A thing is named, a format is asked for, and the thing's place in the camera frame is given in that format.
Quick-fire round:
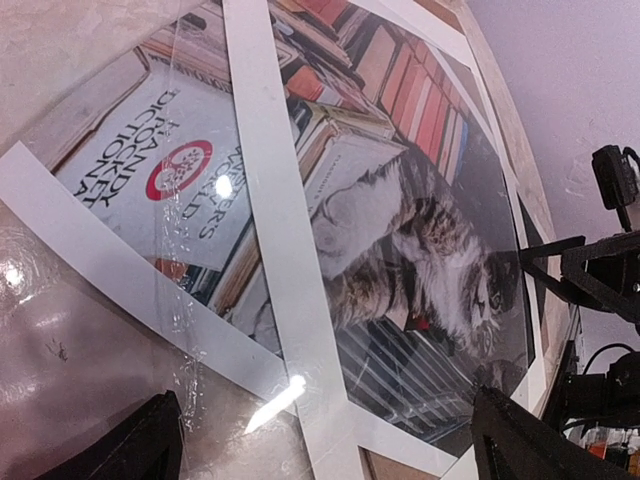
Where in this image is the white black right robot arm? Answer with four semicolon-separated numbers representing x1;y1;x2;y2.
519;231;639;435

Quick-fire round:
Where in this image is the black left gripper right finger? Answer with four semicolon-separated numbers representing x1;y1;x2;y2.
471;384;639;479

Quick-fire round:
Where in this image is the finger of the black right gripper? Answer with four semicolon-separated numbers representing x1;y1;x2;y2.
519;236;585;280

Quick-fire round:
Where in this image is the cat and books photo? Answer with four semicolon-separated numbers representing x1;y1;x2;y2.
46;1;533;456

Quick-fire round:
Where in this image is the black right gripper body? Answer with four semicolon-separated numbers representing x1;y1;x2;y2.
561;237;639;330

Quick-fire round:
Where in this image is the white mat board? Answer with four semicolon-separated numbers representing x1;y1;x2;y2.
0;0;551;471

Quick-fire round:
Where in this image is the brown frame backing board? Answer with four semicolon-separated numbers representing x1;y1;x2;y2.
352;1;566;479

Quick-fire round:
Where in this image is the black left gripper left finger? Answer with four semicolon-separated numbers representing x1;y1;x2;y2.
44;390;183;480

